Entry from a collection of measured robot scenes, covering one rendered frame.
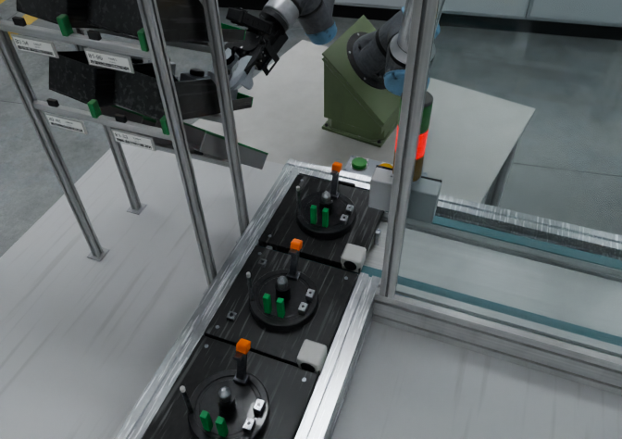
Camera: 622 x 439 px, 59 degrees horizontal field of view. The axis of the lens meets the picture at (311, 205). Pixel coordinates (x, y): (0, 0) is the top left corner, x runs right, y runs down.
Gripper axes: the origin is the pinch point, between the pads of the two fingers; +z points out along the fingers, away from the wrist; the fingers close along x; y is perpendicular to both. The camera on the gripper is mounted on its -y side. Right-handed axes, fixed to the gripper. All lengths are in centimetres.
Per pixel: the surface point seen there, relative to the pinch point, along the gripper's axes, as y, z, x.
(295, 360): 16, 39, -44
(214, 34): -18.2, -0.1, -11.6
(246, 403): 9, 50, -44
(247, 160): 17.7, 8.6, -4.6
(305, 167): 33.1, -0.9, -8.8
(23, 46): -31.7, 21.3, 8.3
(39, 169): 104, 41, 182
